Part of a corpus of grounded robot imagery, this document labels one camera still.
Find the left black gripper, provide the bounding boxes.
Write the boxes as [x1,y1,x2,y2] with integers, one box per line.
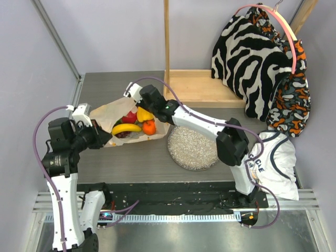
[69,118,112,151]

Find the yellow fake bell pepper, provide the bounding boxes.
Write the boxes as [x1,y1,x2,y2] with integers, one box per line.
[136,107,154,123]

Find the yellow fake banana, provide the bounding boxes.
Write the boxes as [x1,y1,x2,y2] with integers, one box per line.
[111,123,142,135]

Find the translucent plastic bag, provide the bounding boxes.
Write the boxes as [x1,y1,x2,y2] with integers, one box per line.
[90,98,170,147]

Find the orange fake tangerine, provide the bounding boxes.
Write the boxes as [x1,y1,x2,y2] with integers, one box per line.
[142,119,156,135]

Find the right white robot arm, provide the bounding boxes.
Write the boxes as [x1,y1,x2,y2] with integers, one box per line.
[129,84,258,207]

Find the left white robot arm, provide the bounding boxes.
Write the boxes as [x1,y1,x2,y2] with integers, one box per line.
[42,118,112,251]

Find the dark fake grapes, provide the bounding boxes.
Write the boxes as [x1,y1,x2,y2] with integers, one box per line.
[115,131,131,139]

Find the green fake fruit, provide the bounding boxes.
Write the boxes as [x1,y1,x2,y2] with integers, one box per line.
[113,119,122,127]

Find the red fake dragon fruit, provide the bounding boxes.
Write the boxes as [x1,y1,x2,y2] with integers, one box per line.
[121,111,137,124]

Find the wooden rack base tray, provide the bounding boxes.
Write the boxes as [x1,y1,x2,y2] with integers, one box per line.
[163,69,245,108]

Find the speckled ceramic plate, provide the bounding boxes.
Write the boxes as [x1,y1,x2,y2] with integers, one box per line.
[167,127,219,171]

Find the wooden rack left pole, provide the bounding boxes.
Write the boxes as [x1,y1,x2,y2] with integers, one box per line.
[163,0,170,85]

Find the wooden rack pole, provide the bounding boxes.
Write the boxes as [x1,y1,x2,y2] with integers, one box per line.
[290,0,318,35]
[163,0,170,85]

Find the zebra print garment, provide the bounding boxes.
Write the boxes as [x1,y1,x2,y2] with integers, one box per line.
[211,15,292,122]

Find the white printed tank top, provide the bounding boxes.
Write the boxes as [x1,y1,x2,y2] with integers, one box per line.
[249,130,299,201]

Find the orange patterned dark garment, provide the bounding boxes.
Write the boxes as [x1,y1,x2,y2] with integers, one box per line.
[246,7,311,138]

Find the pink clothes hanger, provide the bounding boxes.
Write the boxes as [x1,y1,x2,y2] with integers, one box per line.
[234,4,297,74]

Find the wooden rack right pole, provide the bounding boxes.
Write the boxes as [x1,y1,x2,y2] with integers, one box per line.
[290,0,318,35]

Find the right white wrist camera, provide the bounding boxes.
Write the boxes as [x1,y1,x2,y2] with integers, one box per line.
[123,82,142,103]

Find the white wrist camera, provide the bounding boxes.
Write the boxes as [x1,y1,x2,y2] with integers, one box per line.
[123,82,142,103]
[66,103,92,127]

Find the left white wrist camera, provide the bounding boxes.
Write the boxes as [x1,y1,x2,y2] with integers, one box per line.
[66,103,92,127]

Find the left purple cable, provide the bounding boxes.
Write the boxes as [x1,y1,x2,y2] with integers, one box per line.
[31,104,140,252]

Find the black mounting base plate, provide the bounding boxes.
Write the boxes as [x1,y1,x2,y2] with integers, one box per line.
[51,181,269,214]

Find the aluminium frame rail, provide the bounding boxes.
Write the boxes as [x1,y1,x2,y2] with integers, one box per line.
[25,190,329,252]

